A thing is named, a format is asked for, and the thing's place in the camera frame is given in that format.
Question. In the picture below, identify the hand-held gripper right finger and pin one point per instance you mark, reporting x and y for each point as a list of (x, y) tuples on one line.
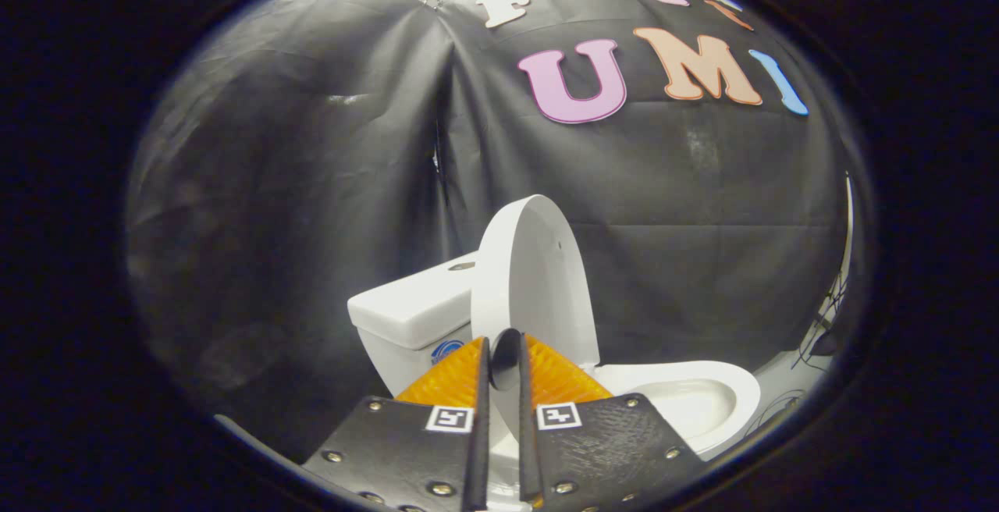
[(601, 449)]

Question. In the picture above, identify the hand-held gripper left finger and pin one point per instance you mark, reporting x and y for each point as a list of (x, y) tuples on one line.
[(414, 449)]

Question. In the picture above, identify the white toilet lid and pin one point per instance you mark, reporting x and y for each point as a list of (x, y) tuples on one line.
[(531, 270)]

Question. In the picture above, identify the white ceramic toilet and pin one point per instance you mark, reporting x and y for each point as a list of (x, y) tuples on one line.
[(414, 309)]

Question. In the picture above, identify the white toilet seat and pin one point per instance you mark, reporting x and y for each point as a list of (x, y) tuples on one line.
[(741, 395)]

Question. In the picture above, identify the black backdrop cloth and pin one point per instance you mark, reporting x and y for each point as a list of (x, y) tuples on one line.
[(296, 184)]

